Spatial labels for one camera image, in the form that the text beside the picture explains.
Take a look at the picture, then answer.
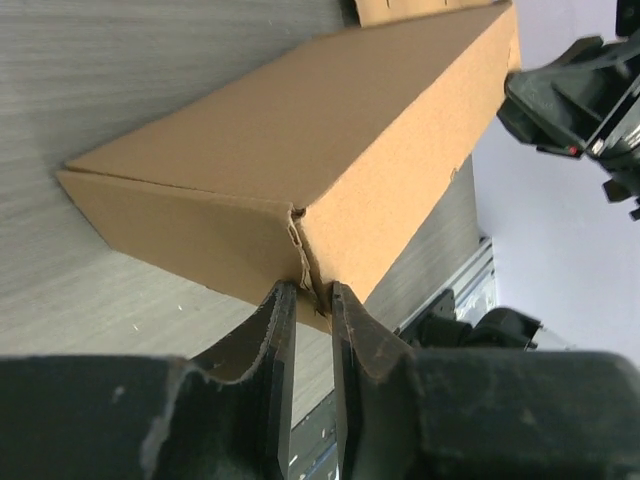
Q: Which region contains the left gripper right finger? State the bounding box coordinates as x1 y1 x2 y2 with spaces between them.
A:
332 283 639 479

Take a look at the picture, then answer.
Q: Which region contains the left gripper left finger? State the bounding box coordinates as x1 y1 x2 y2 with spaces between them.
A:
1 282 296 479

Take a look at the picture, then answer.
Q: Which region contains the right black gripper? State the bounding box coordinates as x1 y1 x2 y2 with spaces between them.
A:
497 1 639 203

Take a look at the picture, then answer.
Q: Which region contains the large brown cardboard box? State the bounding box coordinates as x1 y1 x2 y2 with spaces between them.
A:
57 1 520 332

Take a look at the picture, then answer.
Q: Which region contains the slotted cable duct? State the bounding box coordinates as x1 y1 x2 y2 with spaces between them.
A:
288 391 339 480

